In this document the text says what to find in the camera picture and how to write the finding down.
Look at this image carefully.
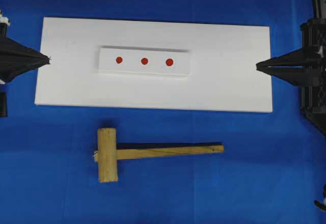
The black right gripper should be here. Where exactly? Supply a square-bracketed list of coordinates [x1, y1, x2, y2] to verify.
[255, 17, 326, 115]

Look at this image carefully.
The red dot mark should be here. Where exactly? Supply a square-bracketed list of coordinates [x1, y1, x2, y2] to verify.
[166, 58, 174, 67]
[116, 57, 123, 64]
[141, 58, 148, 65]

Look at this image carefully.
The red dot mark left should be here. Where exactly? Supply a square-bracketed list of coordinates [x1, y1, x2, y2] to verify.
[116, 57, 123, 64]

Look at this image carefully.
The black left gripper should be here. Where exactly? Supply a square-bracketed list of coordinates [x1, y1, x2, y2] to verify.
[0, 10, 50, 82]

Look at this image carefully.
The small white raised block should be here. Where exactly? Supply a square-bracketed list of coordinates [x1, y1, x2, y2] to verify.
[98, 46, 191, 77]

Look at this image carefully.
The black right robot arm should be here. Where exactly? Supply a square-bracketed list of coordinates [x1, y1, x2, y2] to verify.
[256, 0, 325, 117]

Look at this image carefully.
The wooden mallet hammer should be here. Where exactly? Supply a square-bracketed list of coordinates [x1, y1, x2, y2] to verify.
[93, 128, 225, 183]

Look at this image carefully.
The large white foam board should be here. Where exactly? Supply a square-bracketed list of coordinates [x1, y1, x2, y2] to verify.
[35, 17, 273, 113]

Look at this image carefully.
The red dot mark right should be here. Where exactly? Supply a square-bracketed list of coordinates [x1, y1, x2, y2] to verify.
[166, 58, 174, 67]

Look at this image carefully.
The red dot mark middle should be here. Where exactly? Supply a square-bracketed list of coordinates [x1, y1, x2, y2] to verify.
[141, 58, 148, 65]

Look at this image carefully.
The blue table cloth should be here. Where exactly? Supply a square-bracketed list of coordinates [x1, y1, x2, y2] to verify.
[1, 0, 325, 223]

